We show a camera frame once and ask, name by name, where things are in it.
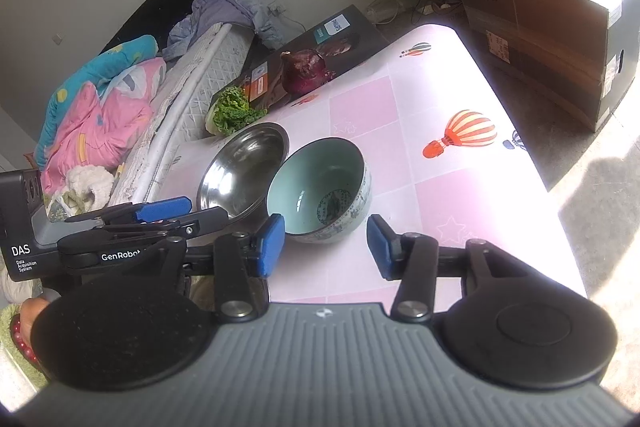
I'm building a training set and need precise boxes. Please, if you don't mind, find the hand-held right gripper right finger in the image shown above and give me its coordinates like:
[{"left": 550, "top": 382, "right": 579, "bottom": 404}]
[{"left": 366, "top": 214, "right": 531, "bottom": 324}]

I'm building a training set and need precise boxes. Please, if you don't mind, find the grey purple clothing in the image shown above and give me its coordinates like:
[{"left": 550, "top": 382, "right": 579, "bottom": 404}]
[{"left": 162, "top": 0, "right": 283, "bottom": 60}]

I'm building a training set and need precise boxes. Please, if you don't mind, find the green fuzzy cloth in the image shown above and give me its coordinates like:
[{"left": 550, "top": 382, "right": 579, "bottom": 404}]
[{"left": 0, "top": 304, "right": 48, "bottom": 393}]

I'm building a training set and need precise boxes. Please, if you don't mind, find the red bead bracelet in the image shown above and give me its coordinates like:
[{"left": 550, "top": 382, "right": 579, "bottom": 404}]
[{"left": 10, "top": 314, "right": 41, "bottom": 365}]

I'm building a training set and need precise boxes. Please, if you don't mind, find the stainless steel bowl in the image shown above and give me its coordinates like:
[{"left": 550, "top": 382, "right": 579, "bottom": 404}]
[{"left": 196, "top": 122, "right": 291, "bottom": 223}]

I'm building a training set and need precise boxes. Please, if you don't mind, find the dark printed flat box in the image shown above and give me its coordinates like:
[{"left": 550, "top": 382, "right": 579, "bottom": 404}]
[{"left": 239, "top": 4, "right": 391, "bottom": 112}]

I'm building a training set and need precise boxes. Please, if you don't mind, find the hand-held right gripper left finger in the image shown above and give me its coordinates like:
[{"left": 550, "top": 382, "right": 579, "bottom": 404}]
[{"left": 142, "top": 213, "right": 287, "bottom": 324}]

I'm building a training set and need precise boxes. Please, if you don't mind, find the pink printed tablecloth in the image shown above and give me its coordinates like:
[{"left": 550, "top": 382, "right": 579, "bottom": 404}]
[{"left": 145, "top": 23, "right": 588, "bottom": 308}]

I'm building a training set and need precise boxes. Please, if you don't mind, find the grey quilted mattress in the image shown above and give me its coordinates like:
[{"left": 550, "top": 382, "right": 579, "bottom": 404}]
[{"left": 107, "top": 22, "right": 256, "bottom": 208}]

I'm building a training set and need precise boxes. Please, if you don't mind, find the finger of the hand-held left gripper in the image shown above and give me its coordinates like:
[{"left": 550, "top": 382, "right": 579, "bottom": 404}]
[
  {"left": 65, "top": 196, "right": 192, "bottom": 225},
  {"left": 107, "top": 206, "right": 230, "bottom": 240}
]

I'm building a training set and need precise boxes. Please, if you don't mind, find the white fluffy cloth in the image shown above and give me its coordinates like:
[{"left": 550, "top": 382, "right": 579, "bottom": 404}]
[{"left": 47, "top": 164, "right": 116, "bottom": 218}]

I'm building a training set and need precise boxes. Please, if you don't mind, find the red onion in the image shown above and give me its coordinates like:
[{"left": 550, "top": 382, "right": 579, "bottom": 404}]
[{"left": 280, "top": 48, "right": 337, "bottom": 96}]

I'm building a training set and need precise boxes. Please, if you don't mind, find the celadon ceramic bowl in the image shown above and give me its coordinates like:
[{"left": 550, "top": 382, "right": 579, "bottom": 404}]
[{"left": 266, "top": 138, "right": 373, "bottom": 245}]

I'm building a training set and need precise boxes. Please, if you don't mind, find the large brown cardboard box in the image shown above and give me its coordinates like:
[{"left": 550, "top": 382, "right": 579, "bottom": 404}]
[{"left": 452, "top": 0, "right": 640, "bottom": 132}]

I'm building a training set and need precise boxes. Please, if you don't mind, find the grey floral cloth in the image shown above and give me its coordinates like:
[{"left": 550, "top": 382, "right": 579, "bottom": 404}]
[{"left": 45, "top": 192, "right": 96, "bottom": 224}]

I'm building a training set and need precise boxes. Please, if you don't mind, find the person's left forearm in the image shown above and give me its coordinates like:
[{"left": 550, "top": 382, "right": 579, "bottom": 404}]
[{"left": 21, "top": 297, "right": 52, "bottom": 325}]

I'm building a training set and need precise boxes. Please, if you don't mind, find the pink and blue blanket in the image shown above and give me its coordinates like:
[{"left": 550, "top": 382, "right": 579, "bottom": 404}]
[{"left": 34, "top": 34, "right": 168, "bottom": 195}]

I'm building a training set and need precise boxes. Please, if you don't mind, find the green napa cabbage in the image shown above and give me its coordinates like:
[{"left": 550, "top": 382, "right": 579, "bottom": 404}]
[{"left": 205, "top": 86, "right": 268, "bottom": 136}]

